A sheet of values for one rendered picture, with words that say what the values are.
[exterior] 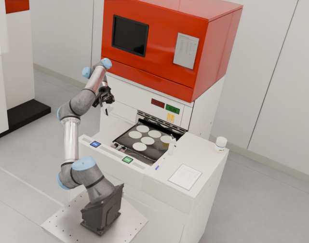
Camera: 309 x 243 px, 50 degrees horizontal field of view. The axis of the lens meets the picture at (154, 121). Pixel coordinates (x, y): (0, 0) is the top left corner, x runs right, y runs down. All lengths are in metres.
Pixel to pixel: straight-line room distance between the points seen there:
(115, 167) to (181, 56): 0.86
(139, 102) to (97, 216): 1.14
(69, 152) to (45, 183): 1.50
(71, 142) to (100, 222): 0.48
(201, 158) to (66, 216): 0.94
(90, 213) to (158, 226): 0.59
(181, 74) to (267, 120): 1.83
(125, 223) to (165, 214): 0.32
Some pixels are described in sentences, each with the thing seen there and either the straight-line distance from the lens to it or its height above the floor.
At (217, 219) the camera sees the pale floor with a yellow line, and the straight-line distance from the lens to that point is 3.30.
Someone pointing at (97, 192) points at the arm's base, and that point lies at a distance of 1.81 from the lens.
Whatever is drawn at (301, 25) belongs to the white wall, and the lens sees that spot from 3.62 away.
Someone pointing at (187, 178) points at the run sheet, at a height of 0.97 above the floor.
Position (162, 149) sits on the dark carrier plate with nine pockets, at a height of 0.90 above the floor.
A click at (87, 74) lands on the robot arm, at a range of 2.35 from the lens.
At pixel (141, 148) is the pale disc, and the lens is 2.39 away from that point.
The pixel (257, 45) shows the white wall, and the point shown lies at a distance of 3.73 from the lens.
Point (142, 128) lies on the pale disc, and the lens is 2.61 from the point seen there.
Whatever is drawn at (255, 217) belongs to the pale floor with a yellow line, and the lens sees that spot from 3.48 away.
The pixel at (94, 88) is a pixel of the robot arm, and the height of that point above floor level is 1.37.
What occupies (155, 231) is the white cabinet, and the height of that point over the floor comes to 0.55.
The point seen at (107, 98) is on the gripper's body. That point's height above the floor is 1.22.
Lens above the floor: 2.29
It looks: 31 degrees down
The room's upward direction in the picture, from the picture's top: 9 degrees clockwise
